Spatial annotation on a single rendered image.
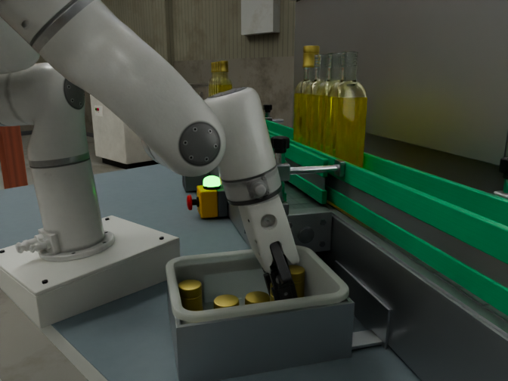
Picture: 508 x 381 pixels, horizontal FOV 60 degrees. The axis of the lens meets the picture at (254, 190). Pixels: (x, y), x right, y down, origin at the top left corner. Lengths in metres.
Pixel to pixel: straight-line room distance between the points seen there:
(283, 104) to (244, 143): 4.32
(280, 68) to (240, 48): 0.66
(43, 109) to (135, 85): 0.32
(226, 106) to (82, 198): 0.35
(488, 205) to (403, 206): 0.10
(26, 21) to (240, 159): 0.26
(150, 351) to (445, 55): 0.63
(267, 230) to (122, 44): 0.27
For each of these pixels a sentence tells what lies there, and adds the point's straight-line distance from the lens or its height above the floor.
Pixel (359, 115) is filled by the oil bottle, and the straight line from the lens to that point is 0.79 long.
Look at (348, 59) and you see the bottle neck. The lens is 0.80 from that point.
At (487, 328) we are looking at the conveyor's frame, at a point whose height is 0.87.
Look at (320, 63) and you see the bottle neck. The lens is 0.90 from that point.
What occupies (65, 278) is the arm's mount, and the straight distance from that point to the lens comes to 0.72.
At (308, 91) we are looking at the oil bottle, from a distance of 0.90.
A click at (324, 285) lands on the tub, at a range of 0.62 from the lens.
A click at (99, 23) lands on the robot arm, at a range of 0.48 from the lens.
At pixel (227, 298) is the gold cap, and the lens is 0.60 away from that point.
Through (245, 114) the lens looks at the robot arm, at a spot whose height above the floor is 1.06.
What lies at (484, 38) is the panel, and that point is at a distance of 0.73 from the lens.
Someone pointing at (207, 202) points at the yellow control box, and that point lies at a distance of 1.09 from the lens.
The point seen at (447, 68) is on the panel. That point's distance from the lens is 0.78.
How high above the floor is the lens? 1.10
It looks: 15 degrees down
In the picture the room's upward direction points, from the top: straight up
